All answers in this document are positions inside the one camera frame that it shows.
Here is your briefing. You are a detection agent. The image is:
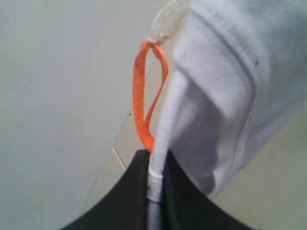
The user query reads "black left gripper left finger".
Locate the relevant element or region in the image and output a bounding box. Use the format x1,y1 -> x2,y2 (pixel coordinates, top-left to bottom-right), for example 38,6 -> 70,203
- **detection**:
63,149 -> 149,230

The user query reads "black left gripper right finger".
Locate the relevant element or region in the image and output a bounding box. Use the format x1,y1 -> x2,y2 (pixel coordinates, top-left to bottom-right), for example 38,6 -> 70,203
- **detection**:
161,151 -> 252,230

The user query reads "white t-shirt red Chinese lettering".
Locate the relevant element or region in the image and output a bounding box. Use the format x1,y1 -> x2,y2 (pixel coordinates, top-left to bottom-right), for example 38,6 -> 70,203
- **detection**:
147,0 -> 307,230

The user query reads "orange ribbon size tag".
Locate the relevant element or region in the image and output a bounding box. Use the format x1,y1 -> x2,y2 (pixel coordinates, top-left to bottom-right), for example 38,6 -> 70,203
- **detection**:
133,0 -> 190,153

